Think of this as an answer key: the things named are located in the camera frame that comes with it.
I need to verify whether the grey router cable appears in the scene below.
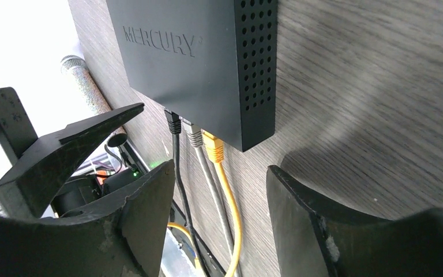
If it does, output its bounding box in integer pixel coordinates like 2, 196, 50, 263
182, 117, 241, 277

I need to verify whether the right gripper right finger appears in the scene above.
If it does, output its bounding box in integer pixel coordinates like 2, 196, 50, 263
266, 165, 443, 276

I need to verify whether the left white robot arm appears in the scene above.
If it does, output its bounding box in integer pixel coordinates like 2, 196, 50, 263
0, 87, 144, 219

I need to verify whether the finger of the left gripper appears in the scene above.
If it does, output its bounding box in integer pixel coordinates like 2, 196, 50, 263
0, 103, 145, 219

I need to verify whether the black router cable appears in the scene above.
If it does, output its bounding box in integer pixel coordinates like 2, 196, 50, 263
163, 108, 211, 277

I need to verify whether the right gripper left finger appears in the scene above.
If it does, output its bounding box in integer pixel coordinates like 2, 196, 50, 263
0, 160, 175, 276

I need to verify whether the clear glitter tube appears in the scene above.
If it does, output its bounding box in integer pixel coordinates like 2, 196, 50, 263
60, 55, 129, 148

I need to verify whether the black router box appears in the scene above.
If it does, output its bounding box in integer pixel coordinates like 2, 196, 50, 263
107, 0, 278, 151

